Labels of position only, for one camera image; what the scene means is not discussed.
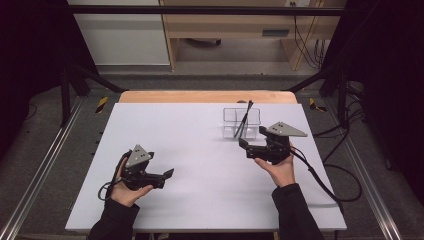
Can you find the person's right hand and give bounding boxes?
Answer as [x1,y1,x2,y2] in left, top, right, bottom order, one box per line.
[254,143,297,189]

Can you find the yellow clamp right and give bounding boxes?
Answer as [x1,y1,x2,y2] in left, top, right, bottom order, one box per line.
[308,97,328,113]

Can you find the white table board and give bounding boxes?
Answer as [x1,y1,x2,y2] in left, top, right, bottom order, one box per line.
[64,102,348,232]

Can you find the yellow clamp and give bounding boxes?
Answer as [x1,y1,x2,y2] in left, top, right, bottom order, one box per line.
[308,97,328,113]
[95,96,110,114]

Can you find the yellow clamp left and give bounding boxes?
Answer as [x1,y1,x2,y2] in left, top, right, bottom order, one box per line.
[95,96,110,114]

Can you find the wooden table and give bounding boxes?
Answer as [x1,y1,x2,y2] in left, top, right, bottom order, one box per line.
[118,90,298,104]

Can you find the person's left hand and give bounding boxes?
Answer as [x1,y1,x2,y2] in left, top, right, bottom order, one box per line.
[109,156,155,208]

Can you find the black curtain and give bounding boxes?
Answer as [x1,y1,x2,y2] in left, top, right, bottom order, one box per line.
[0,0,101,162]
[321,0,424,203]

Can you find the aluminium floor rail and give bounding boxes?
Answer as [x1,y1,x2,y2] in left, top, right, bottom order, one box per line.
[0,96,86,240]
[324,99,405,240]

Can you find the black floor cables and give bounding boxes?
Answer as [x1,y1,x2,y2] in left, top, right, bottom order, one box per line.
[313,79,367,203]

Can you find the light wooden desk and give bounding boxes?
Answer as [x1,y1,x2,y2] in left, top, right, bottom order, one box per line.
[159,0,348,72]

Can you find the right hand-held gripper cable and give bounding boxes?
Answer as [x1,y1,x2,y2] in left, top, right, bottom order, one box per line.
[289,146,346,215]

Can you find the thin black makeup brush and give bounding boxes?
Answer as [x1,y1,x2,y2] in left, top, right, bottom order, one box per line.
[233,101,255,139]

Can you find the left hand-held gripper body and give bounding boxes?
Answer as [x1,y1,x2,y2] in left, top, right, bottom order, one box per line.
[119,144,167,192]

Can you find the left hand-held gripper cable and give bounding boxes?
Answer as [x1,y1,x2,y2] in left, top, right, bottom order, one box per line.
[97,150,133,202]

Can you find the black horizontal frame bar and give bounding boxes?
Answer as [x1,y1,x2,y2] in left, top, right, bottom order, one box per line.
[68,4,346,17]

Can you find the hand-held gripper cable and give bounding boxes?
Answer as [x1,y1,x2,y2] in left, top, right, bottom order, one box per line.
[289,146,346,215]
[97,150,133,202]

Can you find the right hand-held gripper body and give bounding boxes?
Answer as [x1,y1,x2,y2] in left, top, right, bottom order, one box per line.
[245,121,309,166]

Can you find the hanging black cables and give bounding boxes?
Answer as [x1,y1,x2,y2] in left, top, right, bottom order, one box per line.
[289,1,330,70]

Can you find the clear plastic organizer box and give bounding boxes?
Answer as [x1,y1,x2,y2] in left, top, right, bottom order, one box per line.
[222,107,262,141]

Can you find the white cabinet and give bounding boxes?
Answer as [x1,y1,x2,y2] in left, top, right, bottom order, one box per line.
[67,0,171,67]

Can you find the black metal stand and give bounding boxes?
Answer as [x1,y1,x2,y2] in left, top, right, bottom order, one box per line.
[59,62,130,128]
[283,62,352,128]

